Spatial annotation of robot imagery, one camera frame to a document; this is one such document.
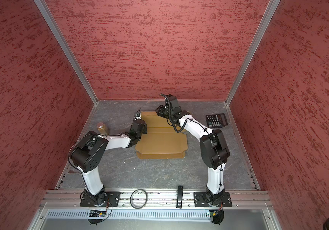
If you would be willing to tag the spice jar pink lid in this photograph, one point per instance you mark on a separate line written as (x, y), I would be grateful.
(102, 128)

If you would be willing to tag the black handle bar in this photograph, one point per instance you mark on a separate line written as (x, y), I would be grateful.
(179, 200)

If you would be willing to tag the left circuit board with wires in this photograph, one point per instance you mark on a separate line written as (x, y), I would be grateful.
(96, 216)

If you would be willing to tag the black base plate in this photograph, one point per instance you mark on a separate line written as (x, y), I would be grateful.
(207, 199)
(111, 199)

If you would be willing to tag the black desk calculator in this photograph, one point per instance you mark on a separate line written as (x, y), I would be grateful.
(216, 120)

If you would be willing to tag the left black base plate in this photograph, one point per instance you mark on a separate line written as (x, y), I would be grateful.
(111, 199)

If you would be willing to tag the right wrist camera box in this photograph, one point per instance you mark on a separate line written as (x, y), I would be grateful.
(172, 102)

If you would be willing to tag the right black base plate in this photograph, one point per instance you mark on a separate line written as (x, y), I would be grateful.
(207, 199)

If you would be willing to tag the right aluminium corner post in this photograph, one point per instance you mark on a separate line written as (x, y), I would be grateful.
(262, 27)

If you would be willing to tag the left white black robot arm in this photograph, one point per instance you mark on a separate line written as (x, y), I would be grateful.
(88, 152)

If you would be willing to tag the aluminium front rail frame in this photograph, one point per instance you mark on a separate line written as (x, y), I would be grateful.
(151, 204)

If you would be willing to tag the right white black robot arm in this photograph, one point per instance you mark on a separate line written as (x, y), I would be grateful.
(213, 148)

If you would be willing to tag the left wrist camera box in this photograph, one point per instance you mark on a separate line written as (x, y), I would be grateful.
(137, 116)

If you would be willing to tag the circuit board with wires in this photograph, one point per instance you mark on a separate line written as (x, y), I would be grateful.
(96, 216)
(216, 216)

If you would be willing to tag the right circuit board with wires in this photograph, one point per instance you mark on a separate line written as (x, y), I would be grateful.
(216, 216)

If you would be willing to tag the brown cardboard box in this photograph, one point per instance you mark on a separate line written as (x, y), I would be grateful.
(161, 141)

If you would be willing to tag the left aluminium corner post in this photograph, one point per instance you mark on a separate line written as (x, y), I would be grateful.
(47, 15)

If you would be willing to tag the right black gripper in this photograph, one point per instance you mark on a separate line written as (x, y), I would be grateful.
(160, 112)

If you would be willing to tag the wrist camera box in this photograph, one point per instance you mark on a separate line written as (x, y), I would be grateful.
(172, 102)
(137, 116)

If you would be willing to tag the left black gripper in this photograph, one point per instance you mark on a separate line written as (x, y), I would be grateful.
(145, 129)

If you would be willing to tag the aluminium corner post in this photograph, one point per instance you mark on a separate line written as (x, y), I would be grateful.
(47, 15)
(262, 27)

